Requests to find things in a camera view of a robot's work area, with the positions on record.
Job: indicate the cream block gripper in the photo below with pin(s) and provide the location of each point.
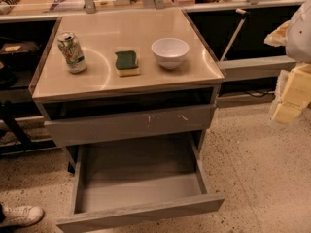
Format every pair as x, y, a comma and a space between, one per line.
299, 36

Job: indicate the grey drawer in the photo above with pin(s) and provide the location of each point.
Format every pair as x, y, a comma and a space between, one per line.
132, 181
95, 129

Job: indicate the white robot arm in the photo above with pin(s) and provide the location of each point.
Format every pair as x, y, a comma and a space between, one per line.
295, 35

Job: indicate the grey drawer cabinet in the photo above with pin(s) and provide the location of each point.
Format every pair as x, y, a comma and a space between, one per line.
147, 73

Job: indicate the grey top drawer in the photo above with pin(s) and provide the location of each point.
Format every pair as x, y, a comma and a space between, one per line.
95, 129

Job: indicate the grey shelf beam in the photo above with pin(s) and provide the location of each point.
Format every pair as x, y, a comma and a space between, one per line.
255, 68

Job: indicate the white bowl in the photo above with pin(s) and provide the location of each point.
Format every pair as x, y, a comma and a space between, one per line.
169, 53

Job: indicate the green yellow sponge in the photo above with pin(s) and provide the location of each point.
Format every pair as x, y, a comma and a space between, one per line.
126, 63

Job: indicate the green white soda can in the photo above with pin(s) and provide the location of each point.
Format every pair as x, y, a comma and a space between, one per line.
71, 50

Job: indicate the black object on left shelf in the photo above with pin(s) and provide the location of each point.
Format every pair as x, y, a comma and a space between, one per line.
19, 48

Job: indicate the white sneaker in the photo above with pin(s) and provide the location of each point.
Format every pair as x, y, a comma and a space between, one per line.
22, 216

